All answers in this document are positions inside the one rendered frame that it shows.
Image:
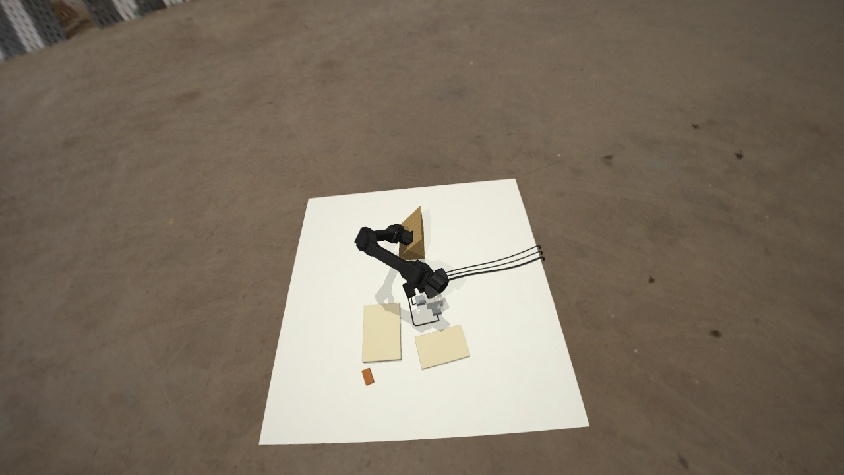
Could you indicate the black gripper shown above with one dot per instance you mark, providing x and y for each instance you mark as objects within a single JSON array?
[{"x": 409, "y": 288}]

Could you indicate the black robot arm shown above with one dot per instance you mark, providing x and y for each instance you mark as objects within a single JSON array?
[{"x": 432, "y": 283}]

